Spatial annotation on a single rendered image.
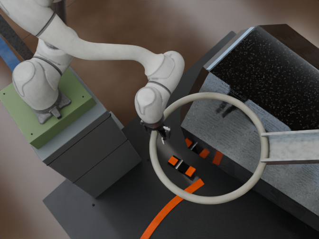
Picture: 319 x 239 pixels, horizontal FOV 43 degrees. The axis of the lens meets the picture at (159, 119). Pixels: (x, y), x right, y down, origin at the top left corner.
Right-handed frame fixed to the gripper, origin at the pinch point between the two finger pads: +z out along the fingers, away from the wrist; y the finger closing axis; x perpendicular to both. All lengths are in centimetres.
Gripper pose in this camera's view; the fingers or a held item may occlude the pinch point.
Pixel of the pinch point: (158, 137)
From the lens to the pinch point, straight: 182.8
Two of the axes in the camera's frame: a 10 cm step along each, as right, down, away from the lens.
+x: 3.6, -8.7, 3.4
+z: 1.1, 4.0, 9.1
